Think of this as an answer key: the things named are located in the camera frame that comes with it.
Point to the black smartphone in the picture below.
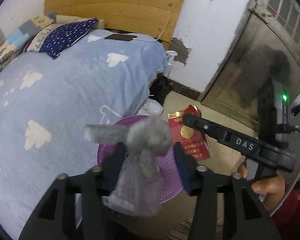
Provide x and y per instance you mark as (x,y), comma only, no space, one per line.
(121,37)

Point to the wooden headboard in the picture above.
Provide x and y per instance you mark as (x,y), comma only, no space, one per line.
(156,18)

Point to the red cigarette pack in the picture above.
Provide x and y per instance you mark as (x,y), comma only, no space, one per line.
(192,141)

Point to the navy dotted pillow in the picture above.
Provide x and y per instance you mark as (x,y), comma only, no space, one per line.
(64,36)

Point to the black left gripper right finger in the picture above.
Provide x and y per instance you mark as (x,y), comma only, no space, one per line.
(186,165)

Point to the right hand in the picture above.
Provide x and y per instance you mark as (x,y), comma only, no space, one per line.
(274,187)

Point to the metal door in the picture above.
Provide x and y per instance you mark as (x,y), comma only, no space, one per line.
(267,45)

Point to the white sneaker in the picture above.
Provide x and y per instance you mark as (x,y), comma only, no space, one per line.
(150,107)

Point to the black bag under bed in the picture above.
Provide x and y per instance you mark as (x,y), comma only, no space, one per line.
(159,89)

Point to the purple plastic trash basket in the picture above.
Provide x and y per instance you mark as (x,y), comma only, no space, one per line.
(172,181)

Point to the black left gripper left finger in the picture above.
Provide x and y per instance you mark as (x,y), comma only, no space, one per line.
(112,166)

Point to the patchwork folded quilt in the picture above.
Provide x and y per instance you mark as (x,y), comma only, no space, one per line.
(16,41)

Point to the cream printed pillow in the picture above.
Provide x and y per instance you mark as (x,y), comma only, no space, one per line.
(33,45)

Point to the light blue cloud blanket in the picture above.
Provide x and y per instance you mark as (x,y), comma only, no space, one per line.
(46,103)

